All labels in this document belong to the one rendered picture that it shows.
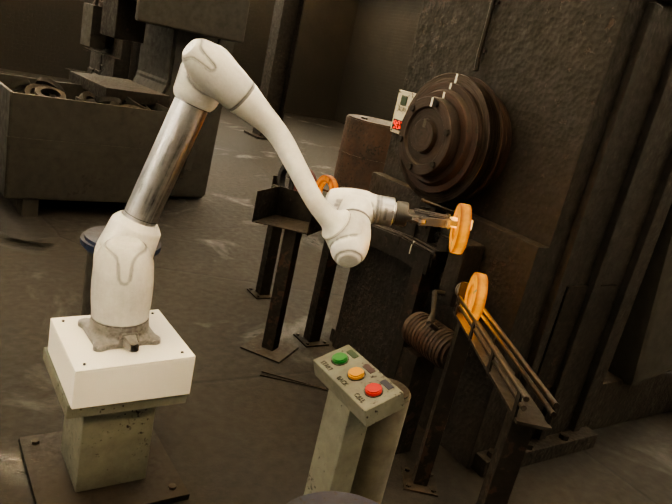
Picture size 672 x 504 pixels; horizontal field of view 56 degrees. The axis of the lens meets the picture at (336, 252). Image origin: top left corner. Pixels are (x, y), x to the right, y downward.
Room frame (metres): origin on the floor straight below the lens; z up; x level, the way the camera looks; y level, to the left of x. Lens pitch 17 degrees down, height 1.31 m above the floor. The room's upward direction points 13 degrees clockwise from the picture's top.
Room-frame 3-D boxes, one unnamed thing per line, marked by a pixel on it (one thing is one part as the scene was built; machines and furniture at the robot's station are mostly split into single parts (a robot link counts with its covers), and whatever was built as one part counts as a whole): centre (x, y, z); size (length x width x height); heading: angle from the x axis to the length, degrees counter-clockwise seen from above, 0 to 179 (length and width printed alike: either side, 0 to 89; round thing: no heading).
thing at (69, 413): (1.59, 0.54, 0.33); 0.32 x 0.32 x 0.04; 37
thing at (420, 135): (2.32, -0.23, 1.11); 0.28 x 0.06 x 0.28; 36
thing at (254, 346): (2.64, 0.22, 0.36); 0.26 x 0.20 x 0.72; 71
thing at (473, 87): (2.38, -0.31, 1.11); 0.47 x 0.06 x 0.47; 36
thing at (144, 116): (4.20, 1.86, 0.39); 1.03 x 0.83 x 0.79; 130
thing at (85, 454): (1.59, 0.54, 0.15); 0.40 x 0.40 x 0.31; 37
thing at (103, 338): (1.58, 0.53, 0.49); 0.22 x 0.18 x 0.06; 39
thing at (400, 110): (2.72, -0.20, 1.15); 0.26 x 0.02 x 0.18; 36
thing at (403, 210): (1.87, -0.19, 0.91); 0.09 x 0.08 x 0.07; 91
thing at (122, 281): (1.60, 0.55, 0.63); 0.18 x 0.16 x 0.22; 22
